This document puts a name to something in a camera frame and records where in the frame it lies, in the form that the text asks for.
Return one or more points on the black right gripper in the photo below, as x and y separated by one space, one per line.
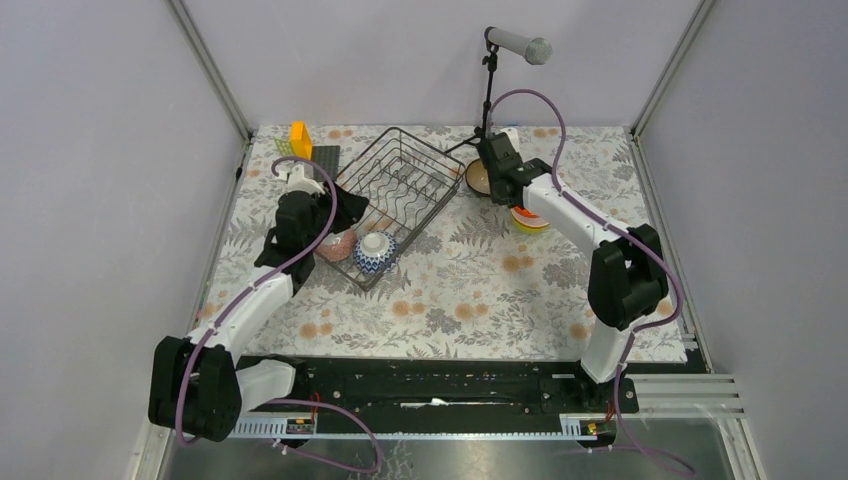
498 201

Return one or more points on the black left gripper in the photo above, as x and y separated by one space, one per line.
352 209

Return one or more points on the dark teal bowl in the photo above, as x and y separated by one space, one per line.
476 178

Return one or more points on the solid orange bowl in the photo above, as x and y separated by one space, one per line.
524 215

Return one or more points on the orange bowl white inside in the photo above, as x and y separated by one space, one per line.
541 223

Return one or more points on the blue white patterned bowl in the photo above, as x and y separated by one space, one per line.
376 252

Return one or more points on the yellow-green bowl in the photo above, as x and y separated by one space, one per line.
528 230

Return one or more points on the black wire dish rack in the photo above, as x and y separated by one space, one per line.
407 181

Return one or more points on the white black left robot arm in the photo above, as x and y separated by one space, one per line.
198 387

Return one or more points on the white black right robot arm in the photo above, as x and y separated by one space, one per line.
626 281

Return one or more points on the pink patterned bowl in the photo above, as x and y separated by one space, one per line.
337 247

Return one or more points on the dark grey building baseplate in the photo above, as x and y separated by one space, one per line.
328 158

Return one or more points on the orange toy block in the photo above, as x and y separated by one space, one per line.
300 141

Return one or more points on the yellow-green small grid plate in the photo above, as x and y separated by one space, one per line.
284 147

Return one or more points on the black microphone tripod stand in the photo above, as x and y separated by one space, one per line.
490 61

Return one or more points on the grey microphone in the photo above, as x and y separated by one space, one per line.
535 51

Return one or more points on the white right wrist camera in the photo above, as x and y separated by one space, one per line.
513 135

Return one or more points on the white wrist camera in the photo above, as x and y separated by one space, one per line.
513 135
298 179

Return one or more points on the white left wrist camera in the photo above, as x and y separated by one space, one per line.
298 179

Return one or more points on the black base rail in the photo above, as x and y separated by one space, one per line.
427 396

